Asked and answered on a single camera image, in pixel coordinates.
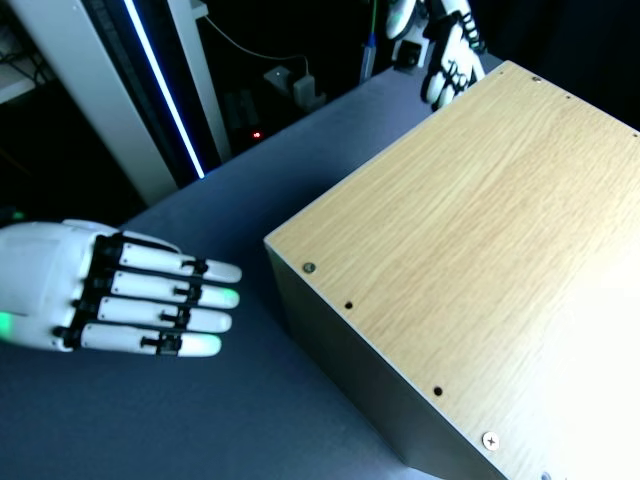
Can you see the dark round-head screw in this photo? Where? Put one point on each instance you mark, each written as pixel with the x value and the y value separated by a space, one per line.
pixel 309 268

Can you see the black device with red light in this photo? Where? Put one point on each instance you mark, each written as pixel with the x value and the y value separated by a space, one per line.
pixel 247 122

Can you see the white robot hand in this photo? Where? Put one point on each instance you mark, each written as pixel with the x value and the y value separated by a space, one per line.
pixel 45 280
pixel 457 55

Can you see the grey plug adapter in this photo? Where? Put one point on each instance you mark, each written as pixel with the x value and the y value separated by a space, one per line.
pixel 306 90

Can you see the light wooden box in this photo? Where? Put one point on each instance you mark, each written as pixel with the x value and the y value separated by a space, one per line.
pixel 475 225

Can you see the blue-grey table cloth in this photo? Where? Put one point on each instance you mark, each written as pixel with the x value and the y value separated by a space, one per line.
pixel 200 410

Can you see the white column with blue light strip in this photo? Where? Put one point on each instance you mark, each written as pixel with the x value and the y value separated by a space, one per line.
pixel 115 100

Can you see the small white and black box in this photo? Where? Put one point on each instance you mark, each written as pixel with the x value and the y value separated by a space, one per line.
pixel 410 56

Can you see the silver cross-head screw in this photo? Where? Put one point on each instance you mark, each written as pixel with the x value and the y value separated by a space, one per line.
pixel 491 440

